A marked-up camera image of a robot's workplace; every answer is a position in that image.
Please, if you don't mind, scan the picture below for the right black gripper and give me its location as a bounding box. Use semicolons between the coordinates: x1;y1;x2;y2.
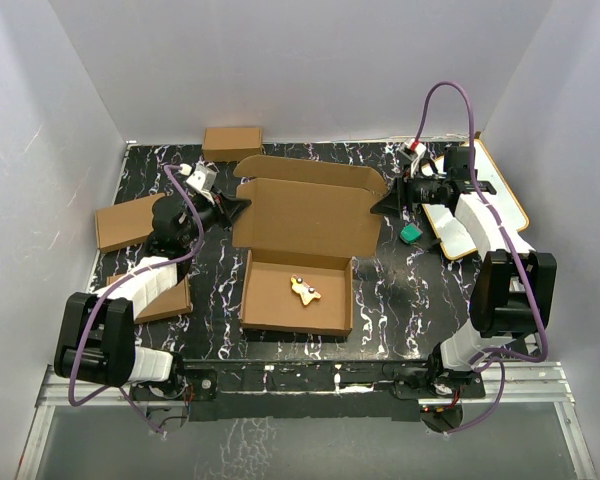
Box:
371;162;451;219

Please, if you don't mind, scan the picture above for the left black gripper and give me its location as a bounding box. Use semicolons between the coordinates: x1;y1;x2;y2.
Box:
178;187;251;247

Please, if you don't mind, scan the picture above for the large cardboard box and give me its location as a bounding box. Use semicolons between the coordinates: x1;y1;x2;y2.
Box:
232;155;387;336

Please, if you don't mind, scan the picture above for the orange toy truck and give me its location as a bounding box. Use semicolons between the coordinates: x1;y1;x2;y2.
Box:
290;275;322;306

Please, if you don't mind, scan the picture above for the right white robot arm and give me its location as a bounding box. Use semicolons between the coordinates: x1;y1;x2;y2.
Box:
370;140;557;397

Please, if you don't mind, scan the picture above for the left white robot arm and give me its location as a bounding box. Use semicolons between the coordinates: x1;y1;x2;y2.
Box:
54;191;251;399

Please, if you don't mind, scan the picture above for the folded cardboard box back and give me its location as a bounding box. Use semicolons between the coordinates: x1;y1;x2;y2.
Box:
202;127;262;163

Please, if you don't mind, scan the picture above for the folded cardboard box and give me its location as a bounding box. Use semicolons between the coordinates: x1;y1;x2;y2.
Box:
95;193;164;253
202;127;262;163
108;277;192;324

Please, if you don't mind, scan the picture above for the folded cardboard box front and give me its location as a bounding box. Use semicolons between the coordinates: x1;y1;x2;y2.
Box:
108;277;192;324

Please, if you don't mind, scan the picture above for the folded cardboard box left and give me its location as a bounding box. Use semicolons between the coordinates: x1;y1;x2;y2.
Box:
95;193;164;253

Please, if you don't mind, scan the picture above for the green eraser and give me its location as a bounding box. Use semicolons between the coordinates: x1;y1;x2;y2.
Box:
399;223;423;244

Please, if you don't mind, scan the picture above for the white board yellow rim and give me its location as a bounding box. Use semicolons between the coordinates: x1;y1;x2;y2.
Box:
424;140;533;260

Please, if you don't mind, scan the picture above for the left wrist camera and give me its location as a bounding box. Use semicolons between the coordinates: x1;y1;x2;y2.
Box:
186;164;217;201

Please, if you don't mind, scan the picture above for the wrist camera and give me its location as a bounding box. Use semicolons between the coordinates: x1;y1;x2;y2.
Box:
399;138;428;177
186;164;217;201

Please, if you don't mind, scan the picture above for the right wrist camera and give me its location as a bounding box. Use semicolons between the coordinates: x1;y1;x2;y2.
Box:
399;138;428;177

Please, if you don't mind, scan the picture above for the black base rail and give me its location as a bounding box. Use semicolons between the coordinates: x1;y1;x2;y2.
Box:
131;359;485;429

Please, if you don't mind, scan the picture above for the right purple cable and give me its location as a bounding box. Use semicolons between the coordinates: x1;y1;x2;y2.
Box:
413;81;550;434

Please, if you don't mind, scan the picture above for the aluminium frame rail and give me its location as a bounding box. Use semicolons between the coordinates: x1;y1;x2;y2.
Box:
17;362;596;479

